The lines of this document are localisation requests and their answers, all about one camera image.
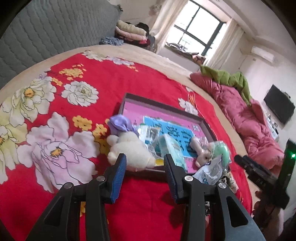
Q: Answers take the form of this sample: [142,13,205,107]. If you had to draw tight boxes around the window with dark frame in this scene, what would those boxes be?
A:
[165,0,226,56]

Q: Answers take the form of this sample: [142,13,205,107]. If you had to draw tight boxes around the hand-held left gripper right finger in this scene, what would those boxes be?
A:
[163,153,266,241]

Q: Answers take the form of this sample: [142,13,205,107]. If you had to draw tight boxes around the blue knit cloth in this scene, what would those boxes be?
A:
[99,36,124,47]

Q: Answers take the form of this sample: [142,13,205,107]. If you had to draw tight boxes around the shallow grey cardboard box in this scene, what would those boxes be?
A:
[118,93,218,179]

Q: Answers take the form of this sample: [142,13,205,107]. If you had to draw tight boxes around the black television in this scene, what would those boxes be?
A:
[263,84,291,126]

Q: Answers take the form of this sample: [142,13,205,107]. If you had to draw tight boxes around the pink comforter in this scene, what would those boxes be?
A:
[190,71,285,175]

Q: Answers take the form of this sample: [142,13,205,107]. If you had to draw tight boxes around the person's right hand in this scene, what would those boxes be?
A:
[253,189,282,224]

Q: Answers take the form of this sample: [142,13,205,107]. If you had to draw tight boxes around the yellow white tissue packet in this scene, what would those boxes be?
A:
[138,124,165,168]

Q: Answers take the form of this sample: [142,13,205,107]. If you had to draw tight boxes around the green blanket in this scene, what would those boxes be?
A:
[200,65,253,106]

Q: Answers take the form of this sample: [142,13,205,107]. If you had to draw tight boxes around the green white tissue packet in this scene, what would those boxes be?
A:
[153,134,188,172]

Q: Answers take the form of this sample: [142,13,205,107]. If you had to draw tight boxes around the white plush toy purple bow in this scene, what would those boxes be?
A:
[106,115,156,172]

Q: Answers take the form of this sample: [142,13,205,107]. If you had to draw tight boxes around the cream curtain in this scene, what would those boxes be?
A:
[205,19,245,68]
[150,0,189,54]

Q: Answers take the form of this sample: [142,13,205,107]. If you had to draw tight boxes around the white snack packet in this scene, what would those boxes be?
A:
[193,154,224,186]

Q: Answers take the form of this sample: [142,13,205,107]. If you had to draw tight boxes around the pink folded blanket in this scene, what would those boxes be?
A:
[115,27,149,44]

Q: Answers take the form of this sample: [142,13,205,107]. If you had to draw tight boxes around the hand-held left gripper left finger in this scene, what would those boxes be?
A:
[25,153,127,241]

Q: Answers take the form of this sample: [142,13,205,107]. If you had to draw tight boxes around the red floral blanket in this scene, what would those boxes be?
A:
[0,50,252,241]

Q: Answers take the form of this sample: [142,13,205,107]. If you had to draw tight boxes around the white television cabinet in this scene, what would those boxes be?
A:
[266,111,282,140]

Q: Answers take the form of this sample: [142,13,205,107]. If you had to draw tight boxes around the leopard print plush toy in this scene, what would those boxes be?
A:
[218,173,238,194]

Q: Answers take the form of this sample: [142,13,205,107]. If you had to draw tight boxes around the patterned windowsill cushion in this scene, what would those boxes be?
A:
[165,42,207,66]

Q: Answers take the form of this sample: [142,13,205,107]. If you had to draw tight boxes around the mint green scrunchie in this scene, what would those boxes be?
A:
[208,141,232,166]

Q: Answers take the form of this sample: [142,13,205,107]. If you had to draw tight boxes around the cream folded blanket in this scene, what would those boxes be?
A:
[116,20,147,36]

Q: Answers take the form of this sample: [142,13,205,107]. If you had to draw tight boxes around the dark clothes pile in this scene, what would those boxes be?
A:
[114,22,156,50]

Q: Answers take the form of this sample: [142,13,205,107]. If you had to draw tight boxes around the small pink plush rabbit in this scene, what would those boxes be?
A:
[190,137,213,168]

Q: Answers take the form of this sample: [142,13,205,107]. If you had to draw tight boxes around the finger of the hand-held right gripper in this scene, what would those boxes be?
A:
[234,155,256,176]
[243,156,278,180]

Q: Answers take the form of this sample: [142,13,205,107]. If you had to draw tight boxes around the white air conditioner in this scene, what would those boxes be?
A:
[251,46,275,63]

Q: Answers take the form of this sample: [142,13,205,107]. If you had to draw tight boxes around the grey quilted headboard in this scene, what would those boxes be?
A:
[0,0,122,90]

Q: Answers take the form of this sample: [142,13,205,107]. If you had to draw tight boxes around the pink book with blue label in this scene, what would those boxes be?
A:
[122,102,208,174]

